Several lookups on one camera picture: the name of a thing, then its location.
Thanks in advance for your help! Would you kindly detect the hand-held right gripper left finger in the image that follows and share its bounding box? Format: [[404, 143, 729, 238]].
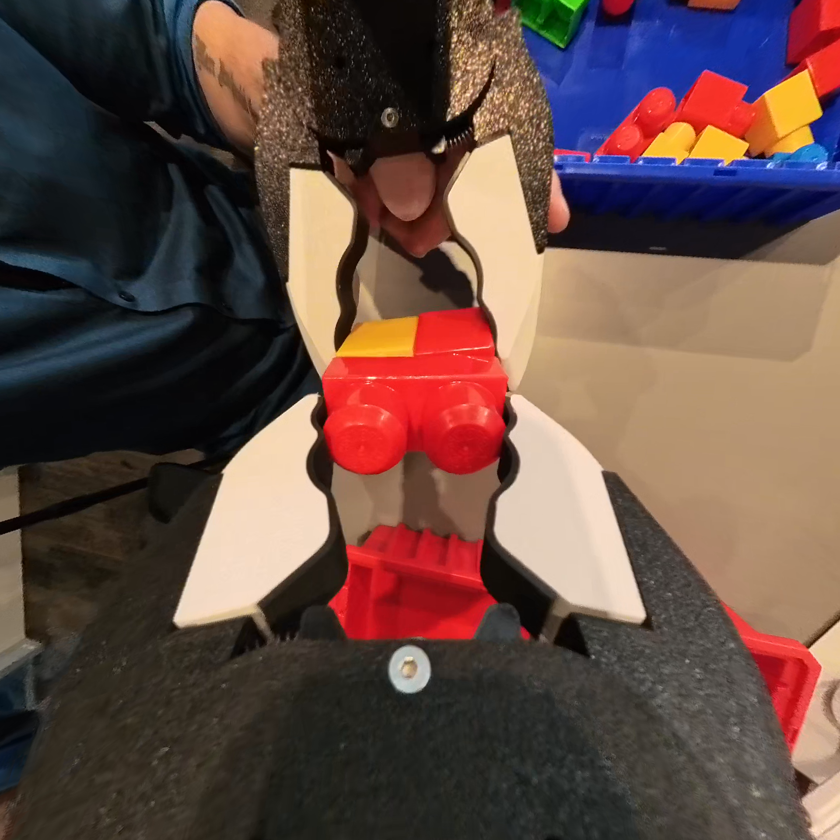
[[172, 392, 349, 639]]

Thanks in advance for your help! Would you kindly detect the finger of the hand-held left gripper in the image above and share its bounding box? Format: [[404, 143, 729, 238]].
[[444, 133, 546, 391], [287, 167, 361, 382]]

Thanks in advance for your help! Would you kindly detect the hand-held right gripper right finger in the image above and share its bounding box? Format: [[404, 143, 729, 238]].
[[482, 392, 648, 639]]

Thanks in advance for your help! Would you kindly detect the red one-stud block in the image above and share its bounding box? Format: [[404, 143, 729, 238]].
[[413, 307, 495, 361]]

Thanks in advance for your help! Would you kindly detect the yellow one-stud block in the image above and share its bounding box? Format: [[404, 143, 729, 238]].
[[336, 317, 421, 359]]

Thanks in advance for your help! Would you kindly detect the red two-stud block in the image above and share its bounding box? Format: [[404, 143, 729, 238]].
[[322, 357, 510, 475]]

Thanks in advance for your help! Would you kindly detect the person's left forearm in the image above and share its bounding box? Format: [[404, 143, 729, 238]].
[[192, 0, 281, 157]]

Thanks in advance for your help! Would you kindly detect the pile of coloured blocks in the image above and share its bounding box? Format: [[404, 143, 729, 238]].
[[512, 0, 840, 165]]

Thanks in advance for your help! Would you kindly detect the person's left hand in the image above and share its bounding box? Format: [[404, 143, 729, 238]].
[[338, 154, 571, 258]]

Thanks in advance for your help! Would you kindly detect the red plastic bin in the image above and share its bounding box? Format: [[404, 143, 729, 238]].
[[328, 521, 823, 752]]

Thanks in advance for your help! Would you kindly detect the person's blue shirt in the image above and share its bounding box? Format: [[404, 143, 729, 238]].
[[0, 0, 324, 468]]

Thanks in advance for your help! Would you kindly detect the blue plastic bin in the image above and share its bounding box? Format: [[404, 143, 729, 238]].
[[521, 0, 840, 227]]

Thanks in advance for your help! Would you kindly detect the black cable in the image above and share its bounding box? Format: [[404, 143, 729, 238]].
[[0, 476, 155, 534]]

